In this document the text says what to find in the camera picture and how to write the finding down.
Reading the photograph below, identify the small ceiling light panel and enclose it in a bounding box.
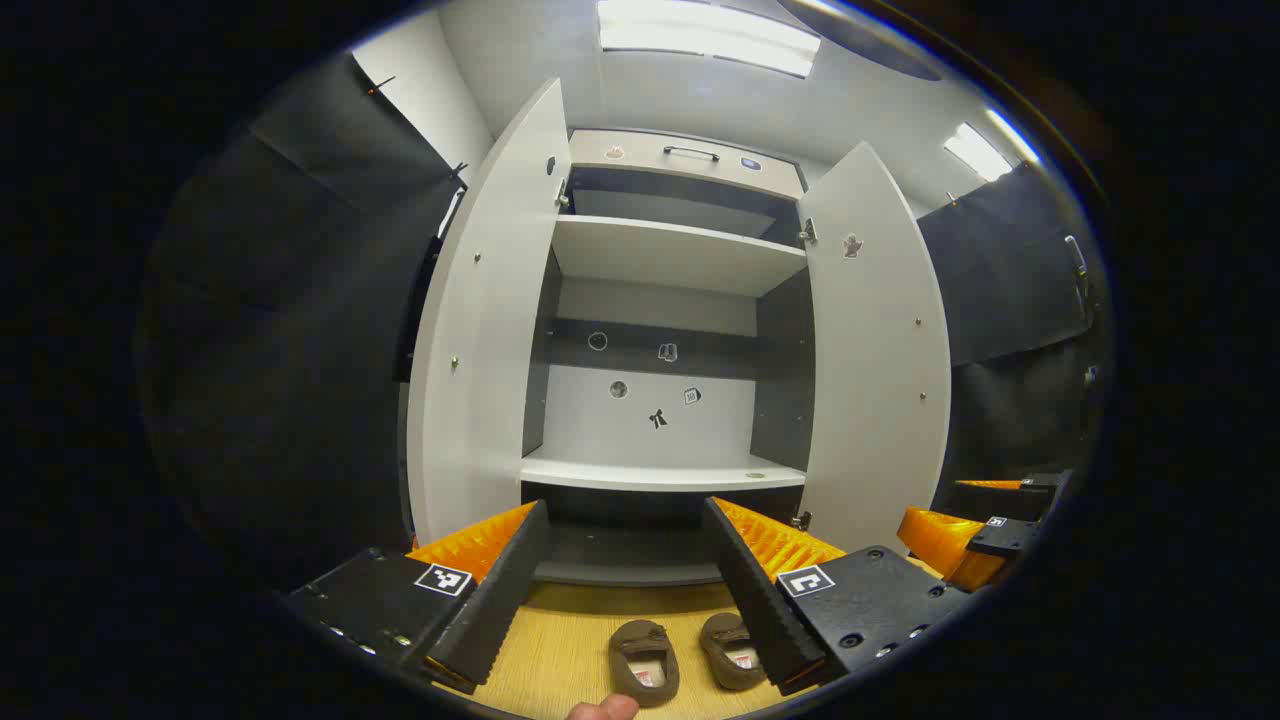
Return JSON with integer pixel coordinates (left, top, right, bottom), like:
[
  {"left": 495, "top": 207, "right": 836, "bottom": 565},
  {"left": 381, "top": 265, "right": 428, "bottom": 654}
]
[{"left": 943, "top": 122, "right": 1016, "bottom": 183}]

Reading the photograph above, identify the large ceiling light panel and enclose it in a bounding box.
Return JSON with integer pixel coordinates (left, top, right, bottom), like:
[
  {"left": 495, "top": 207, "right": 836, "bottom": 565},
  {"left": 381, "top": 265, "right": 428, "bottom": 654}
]
[{"left": 597, "top": 0, "right": 821, "bottom": 79}]

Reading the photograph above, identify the white shoe cabinet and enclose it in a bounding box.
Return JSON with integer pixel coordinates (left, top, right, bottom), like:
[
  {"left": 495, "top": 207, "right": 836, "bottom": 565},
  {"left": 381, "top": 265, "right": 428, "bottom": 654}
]
[{"left": 395, "top": 78, "right": 951, "bottom": 591}]

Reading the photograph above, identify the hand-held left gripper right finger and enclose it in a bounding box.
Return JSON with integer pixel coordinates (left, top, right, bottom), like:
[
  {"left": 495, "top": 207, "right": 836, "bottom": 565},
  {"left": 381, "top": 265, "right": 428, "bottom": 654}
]
[{"left": 700, "top": 497, "right": 971, "bottom": 698}]

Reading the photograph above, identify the white cabinet door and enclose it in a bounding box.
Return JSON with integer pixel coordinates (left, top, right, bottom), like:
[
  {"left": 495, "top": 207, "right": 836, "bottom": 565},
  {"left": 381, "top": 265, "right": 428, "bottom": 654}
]
[
  {"left": 395, "top": 78, "right": 573, "bottom": 546},
  {"left": 797, "top": 140, "right": 951, "bottom": 556}
]

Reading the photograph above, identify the brown fuzzy shoe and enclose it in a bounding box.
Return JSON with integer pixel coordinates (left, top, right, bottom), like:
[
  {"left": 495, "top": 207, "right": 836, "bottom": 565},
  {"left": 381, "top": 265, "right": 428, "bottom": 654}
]
[
  {"left": 699, "top": 613, "right": 769, "bottom": 691},
  {"left": 608, "top": 620, "right": 681, "bottom": 708}
]

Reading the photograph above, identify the white cabinet drawer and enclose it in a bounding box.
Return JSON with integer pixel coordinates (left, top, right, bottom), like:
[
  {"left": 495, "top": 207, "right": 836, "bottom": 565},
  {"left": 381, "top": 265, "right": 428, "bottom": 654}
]
[{"left": 570, "top": 130, "right": 806, "bottom": 201}]

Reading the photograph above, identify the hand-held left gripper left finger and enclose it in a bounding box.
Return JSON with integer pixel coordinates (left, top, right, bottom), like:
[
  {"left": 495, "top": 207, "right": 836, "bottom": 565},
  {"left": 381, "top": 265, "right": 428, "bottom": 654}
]
[{"left": 285, "top": 500, "right": 551, "bottom": 693}]

